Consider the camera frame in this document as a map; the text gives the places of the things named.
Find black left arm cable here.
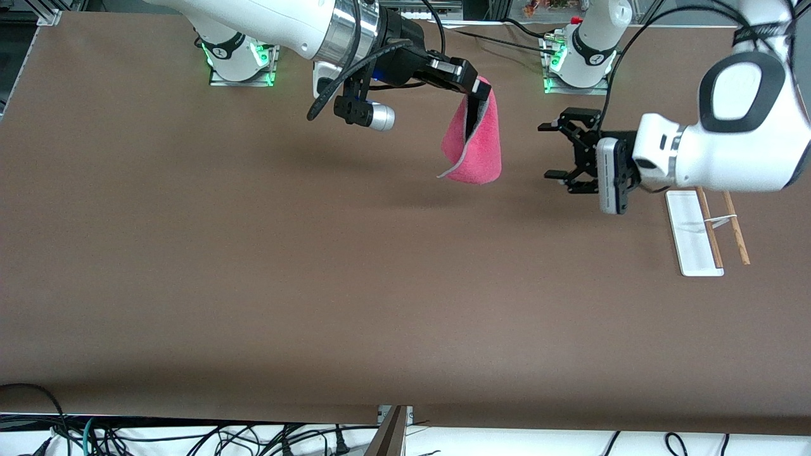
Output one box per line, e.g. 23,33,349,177
596,0,800,137

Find black cable on table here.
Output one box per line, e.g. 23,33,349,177
444,19,562,51

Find white rack base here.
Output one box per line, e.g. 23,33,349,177
665,190,725,277

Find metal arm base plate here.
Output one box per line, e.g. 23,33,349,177
543,35,611,96
208,41,281,88

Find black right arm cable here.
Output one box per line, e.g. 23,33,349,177
307,0,448,122

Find grey and pink towel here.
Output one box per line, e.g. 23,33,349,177
437,75,503,186

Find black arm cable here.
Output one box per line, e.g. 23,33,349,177
307,0,448,122
596,0,800,137

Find thick black floor cable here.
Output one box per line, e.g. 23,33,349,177
0,383,72,439

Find dark slanted post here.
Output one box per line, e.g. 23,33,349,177
366,405,407,456

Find metal table edge bracket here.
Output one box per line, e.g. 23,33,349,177
378,405,414,426

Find wooden rack rod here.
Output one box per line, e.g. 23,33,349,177
723,192,751,266
695,187,724,269

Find brown table cover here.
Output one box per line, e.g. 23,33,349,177
0,13,811,438

